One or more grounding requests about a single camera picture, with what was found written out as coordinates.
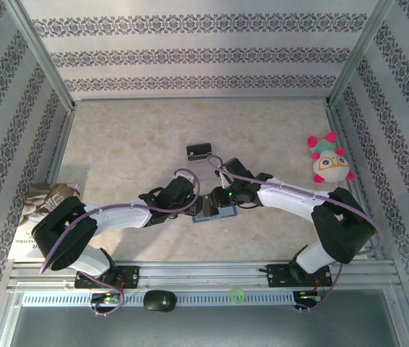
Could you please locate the teal leather card holder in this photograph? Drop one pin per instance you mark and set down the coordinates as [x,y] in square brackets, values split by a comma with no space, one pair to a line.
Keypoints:
[226,213]

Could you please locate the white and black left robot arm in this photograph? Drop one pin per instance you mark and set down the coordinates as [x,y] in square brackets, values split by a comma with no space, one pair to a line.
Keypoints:
[118,217]

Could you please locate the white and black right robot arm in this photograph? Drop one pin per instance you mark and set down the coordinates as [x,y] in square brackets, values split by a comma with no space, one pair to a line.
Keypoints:
[287,202]

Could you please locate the small black box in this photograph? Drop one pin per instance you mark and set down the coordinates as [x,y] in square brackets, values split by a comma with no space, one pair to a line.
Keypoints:
[199,150]

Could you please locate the plush toy with glasses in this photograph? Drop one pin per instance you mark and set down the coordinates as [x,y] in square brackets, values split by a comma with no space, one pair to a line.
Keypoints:
[329,168]

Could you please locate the black computer mouse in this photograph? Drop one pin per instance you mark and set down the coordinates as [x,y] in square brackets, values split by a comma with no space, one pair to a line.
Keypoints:
[159,300]

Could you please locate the small circuit board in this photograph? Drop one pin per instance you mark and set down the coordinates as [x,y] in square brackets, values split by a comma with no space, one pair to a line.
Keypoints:
[309,296]
[107,299]

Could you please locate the book with sculpture cover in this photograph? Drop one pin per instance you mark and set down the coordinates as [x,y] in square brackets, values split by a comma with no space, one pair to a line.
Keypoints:
[34,209]

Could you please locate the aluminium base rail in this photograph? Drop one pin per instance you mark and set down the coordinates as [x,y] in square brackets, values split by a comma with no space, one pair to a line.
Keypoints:
[204,269]

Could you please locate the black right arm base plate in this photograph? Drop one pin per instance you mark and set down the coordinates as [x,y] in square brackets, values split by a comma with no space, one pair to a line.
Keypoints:
[278,276]

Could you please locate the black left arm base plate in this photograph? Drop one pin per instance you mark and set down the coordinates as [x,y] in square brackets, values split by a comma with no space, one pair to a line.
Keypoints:
[132,276]

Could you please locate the aluminium frame cross rail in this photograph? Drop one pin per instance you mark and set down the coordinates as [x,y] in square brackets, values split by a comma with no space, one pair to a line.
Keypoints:
[201,99]

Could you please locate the aluminium frame side rail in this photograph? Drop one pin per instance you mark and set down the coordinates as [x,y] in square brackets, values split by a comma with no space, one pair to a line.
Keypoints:
[336,123]
[61,144]

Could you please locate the aluminium frame post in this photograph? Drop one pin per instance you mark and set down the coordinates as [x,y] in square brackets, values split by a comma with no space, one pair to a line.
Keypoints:
[42,54]
[359,54]

